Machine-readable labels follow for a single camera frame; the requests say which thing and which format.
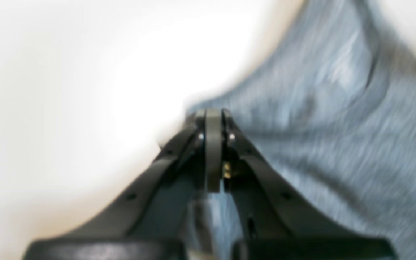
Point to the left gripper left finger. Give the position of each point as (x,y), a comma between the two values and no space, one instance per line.
(153,206)

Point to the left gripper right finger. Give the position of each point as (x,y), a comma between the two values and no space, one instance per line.
(269,208)

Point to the grey t-shirt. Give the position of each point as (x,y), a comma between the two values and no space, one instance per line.
(333,111)

